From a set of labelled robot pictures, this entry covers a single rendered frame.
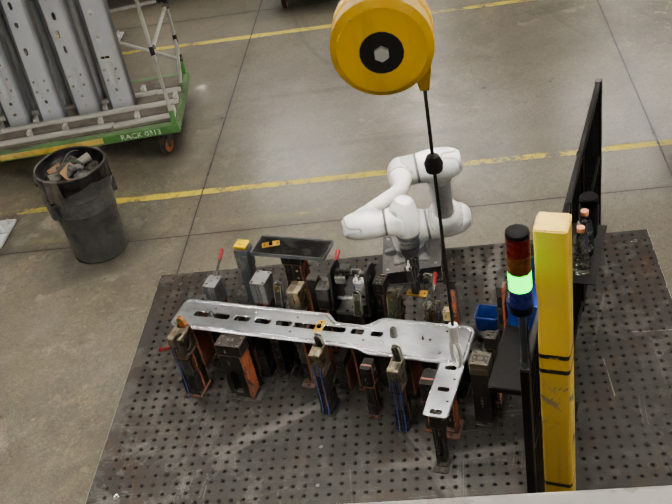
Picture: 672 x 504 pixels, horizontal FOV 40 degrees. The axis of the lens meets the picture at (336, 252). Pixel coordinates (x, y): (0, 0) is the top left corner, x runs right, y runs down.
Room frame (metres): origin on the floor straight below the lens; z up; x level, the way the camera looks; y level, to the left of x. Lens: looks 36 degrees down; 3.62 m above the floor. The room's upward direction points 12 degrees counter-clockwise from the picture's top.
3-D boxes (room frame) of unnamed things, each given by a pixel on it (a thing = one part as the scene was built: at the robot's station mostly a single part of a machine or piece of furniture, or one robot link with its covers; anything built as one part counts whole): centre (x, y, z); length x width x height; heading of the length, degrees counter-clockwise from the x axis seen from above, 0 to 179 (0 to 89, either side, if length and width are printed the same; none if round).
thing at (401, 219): (2.85, -0.27, 1.63); 0.13 x 0.11 x 0.16; 84
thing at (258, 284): (3.35, 0.36, 0.90); 0.13 x 0.10 x 0.41; 154
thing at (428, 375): (2.65, -0.26, 0.84); 0.11 x 0.10 x 0.28; 154
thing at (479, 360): (2.61, -0.47, 0.88); 0.08 x 0.08 x 0.36; 64
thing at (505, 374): (2.84, -0.76, 1.02); 0.90 x 0.22 x 0.03; 154
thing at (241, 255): (3.57, 0.43, 0.92); 0.08 x 0.08 x 0.44; 64
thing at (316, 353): (2.87, 0.16, 0.87); 0.12 x 0.09 x 0.35; 154
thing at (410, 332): (3.06, 0.16, 1.00); 1.38 x 0.22 x 0.02; 64
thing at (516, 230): (2.03, -0.50, 1.79); 0.07 x 0.07 x 0.57
